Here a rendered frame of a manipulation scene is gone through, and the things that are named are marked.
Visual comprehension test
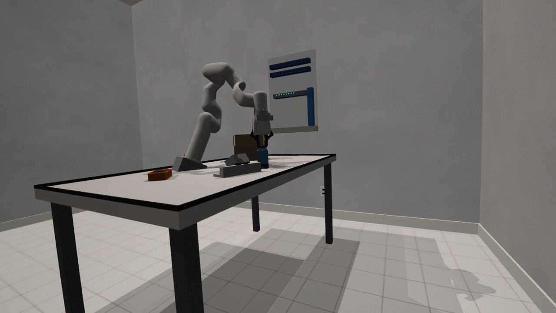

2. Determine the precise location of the orange digital multimeter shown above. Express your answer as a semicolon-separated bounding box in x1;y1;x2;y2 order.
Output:
148;169;172;181

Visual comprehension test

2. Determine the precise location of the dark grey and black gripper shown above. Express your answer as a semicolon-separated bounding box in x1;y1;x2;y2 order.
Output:
250;117;274;148

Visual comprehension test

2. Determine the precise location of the black table edge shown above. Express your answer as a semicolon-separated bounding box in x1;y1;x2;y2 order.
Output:
34;154;336;212

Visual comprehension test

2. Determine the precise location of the dark grey button housing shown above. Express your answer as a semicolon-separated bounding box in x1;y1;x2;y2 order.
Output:
224;153;250;166

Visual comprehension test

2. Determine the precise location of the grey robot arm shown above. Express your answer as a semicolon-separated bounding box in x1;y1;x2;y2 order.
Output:
182;62;273;164

